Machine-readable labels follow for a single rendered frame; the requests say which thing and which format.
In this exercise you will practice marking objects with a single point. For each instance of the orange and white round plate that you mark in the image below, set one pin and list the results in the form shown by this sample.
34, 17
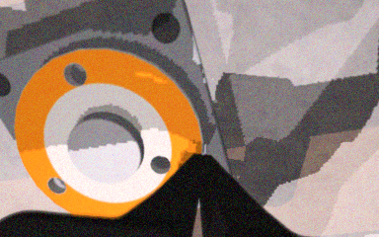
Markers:
118, 82

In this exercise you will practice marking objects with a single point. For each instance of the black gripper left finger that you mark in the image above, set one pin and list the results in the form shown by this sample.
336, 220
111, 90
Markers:
170, 211

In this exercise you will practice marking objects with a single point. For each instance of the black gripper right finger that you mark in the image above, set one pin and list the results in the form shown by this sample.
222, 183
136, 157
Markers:
226, 210

